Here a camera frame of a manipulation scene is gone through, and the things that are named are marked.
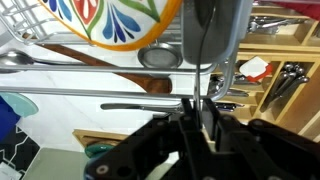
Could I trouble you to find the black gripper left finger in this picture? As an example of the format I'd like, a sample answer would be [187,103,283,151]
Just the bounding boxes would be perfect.
[180,97,203,132]

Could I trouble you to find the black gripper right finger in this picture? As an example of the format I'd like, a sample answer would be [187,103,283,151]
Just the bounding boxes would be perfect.
[201,97,222,129]

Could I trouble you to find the brown wooden spoon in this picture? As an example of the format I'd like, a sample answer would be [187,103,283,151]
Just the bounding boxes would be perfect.
[21,32,174,95]

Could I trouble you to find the shiny metal spoon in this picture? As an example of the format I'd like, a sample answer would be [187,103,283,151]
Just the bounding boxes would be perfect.
[0,49,92,68]

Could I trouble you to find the round metal strainer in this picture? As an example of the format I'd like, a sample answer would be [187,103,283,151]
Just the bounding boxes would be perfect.
[137,42,184,70]

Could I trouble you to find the bamboo cutlery organizer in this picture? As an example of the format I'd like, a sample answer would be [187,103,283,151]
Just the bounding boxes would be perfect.
[209,5,320,144]

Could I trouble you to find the light wooden kitchen drawer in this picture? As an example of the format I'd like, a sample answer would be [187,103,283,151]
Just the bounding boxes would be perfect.
[209,0,320,145]

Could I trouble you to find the wooden trivet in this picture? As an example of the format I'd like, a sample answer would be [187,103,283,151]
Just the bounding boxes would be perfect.
[72,128,135,150]

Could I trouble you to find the colourful floral ceramic plate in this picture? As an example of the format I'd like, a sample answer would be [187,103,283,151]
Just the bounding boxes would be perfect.
[37,0,184,52]

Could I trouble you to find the teal glass coaster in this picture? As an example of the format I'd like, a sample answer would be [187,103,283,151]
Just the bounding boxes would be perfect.
[0,91,40,119]

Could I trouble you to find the blue board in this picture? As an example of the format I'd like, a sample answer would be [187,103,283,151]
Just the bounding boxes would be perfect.
[0,95,22,143]

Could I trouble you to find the teal kettle with black handle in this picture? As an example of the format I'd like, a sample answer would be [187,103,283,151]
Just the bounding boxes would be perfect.
[83,142,116,160]

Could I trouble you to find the metal wire dish rack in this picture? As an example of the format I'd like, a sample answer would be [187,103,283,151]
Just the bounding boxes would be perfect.
[0,0,254,103]

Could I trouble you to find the white wall outlet plate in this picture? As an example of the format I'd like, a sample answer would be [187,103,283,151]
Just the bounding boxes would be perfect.
[0,161,23,180]

